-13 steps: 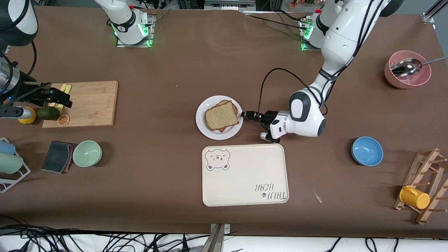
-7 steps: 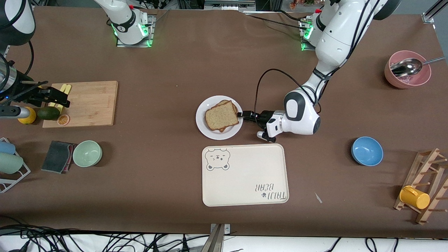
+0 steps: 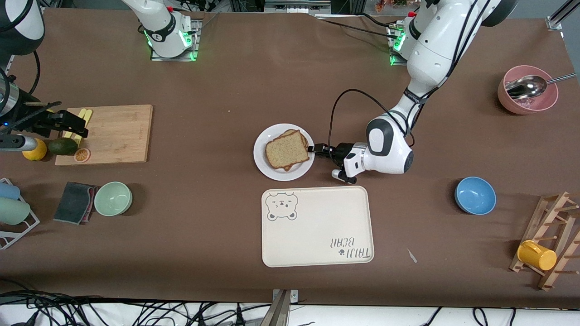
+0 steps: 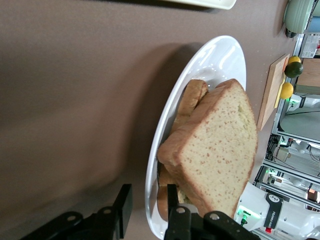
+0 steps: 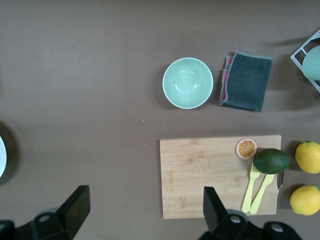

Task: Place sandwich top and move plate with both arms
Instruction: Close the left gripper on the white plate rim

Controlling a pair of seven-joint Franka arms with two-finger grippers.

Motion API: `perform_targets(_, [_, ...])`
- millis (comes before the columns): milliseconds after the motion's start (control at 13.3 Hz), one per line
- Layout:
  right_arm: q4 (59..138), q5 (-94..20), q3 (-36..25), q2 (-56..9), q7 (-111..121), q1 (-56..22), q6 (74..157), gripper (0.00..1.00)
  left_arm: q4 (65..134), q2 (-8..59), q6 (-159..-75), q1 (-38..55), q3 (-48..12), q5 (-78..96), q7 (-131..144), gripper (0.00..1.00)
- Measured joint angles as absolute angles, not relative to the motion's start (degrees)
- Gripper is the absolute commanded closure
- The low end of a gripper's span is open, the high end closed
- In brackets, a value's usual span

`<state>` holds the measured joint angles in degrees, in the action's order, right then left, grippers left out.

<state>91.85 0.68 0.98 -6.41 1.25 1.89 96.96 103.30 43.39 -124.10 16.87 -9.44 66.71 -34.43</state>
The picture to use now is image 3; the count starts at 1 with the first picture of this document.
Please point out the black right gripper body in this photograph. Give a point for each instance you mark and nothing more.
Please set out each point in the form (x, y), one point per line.
(31, 124)

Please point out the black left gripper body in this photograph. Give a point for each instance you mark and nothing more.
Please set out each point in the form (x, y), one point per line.
(343, 150)

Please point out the plain brown bread slice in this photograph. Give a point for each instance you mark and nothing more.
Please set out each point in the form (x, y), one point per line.
(287, 154)

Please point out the white round plate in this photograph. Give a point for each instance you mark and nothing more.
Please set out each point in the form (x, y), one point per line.
(272, 174)

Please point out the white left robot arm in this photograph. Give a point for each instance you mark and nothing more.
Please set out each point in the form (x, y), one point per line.
(435, 50)

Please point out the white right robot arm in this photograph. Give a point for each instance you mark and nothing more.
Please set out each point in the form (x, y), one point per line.
(165, 34)

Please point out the dark green avocado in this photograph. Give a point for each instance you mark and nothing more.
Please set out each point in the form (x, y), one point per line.
(63, 146)

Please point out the orange slice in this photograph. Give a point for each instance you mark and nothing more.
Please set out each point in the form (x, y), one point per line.
(82, 155)

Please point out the orange-yellow lemon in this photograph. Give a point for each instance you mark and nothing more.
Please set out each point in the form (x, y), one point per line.
(37, 154)

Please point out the wooden cutting board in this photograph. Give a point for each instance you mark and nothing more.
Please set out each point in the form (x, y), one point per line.
(118, 136)

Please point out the dark grey folded cloth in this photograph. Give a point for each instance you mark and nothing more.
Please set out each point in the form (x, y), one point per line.
(72, 203)

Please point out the beige bear print tray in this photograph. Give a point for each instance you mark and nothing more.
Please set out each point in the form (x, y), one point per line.
(317, 226)

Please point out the light blue cup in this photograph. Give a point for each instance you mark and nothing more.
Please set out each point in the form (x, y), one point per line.
(9, 191)

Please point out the pale green bowl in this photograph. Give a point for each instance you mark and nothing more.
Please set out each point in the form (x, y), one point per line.
(113, 199)

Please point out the pale green cup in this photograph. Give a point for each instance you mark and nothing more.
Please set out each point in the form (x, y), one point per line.
(13, 211)

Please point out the small white paper scrap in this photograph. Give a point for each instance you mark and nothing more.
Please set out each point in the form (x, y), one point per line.
(412, 256)

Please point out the blue bowl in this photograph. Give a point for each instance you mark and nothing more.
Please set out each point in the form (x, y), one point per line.
(475, 195)

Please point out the grey metal box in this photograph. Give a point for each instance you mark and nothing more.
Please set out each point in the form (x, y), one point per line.
(297, 7)

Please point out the colourful flower bunch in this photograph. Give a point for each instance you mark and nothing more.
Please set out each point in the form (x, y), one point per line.
(392, 4)

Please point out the pink bowl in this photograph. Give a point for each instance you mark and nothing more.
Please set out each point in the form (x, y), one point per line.
(528, 106)

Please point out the large metal spoon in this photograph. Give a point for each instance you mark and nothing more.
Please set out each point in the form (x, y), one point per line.
(525, 87)

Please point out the yellow cup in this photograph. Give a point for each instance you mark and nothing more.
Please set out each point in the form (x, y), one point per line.
(537, 256)

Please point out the wooden cup rack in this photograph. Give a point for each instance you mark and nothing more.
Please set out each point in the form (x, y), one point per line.
(562, 226)

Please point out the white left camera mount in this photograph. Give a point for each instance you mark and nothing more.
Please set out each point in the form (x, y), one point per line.
(357, 164)

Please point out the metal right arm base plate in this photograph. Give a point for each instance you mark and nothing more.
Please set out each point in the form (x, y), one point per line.
(174, 59)

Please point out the metal camera pole bracket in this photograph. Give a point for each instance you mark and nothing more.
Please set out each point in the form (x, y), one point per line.
(281, 310)

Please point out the aluminium frame profile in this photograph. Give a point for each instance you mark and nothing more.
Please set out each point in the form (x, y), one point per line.
(562, 11)

